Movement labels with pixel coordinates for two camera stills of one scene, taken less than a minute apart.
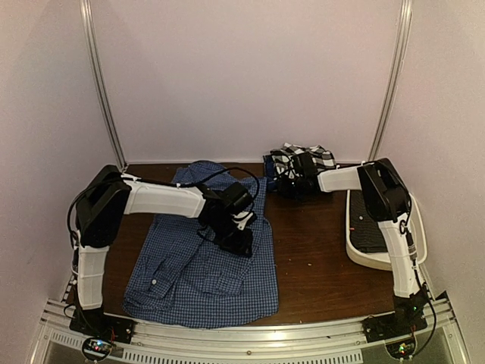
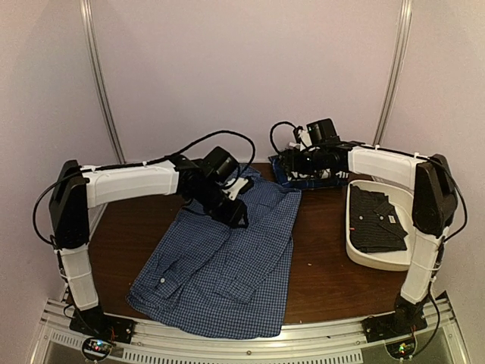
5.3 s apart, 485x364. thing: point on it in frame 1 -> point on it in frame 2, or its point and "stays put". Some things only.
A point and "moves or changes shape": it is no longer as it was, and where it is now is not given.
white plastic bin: [383, 261] stays put
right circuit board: [402, 349] stays put
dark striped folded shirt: [365, 233] stays put
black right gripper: [285, 190] -> [292, 161]
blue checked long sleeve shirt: [181, 279] moves or changes shape
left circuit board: [97, 349] stays put
